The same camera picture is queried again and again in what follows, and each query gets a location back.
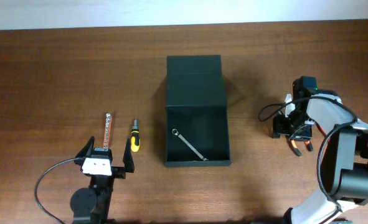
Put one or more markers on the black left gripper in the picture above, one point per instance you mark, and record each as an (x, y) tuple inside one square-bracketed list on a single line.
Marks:
[(120, 172)]

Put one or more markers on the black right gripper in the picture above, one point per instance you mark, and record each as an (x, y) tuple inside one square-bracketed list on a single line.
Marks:
[(279, 127)]

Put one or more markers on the orange black long-nose pliers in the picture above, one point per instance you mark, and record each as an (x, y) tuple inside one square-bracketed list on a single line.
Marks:
[(293, 145)]

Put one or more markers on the silver ratchet wrench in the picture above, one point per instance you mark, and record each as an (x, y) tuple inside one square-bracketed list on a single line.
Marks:
[(188, 144)]

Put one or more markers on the red handled wire cutters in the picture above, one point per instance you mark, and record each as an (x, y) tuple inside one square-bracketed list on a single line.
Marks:
[(321, 130)]

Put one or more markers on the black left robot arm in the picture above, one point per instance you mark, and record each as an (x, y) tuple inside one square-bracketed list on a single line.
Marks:
[(91, 204)]

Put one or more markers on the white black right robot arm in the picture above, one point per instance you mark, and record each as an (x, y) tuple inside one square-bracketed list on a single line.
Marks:
[(342, 162)]

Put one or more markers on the yellow black stubby screwdriver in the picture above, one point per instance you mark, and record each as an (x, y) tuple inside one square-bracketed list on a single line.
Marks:
[(135, 138)]

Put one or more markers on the black open gift box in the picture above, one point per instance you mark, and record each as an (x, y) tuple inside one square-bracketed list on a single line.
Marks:
[(196, 105)]

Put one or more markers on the orange socket bit rail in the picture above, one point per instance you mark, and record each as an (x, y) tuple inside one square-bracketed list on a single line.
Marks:
[(106, 139)]

